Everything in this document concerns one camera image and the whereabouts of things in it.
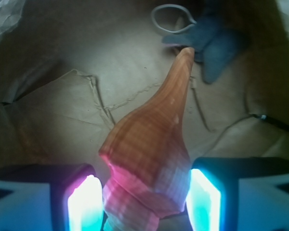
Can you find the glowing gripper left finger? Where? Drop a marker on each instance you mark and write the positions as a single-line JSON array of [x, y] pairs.
[[50, 198]]

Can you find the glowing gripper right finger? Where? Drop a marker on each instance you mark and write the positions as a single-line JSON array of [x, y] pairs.
[[239, 194]]

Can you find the orange spiral sea shell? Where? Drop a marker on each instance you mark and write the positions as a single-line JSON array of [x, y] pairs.
[[147, 157]]

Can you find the brown paper bag tray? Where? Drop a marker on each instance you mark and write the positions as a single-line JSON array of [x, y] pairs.
[[71, 69]]

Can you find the grey plush mouse toy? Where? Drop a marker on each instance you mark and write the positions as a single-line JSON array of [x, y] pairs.
[[215, 44]]

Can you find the white rubber band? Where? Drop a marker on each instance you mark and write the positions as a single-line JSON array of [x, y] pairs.
[[172, 18]]

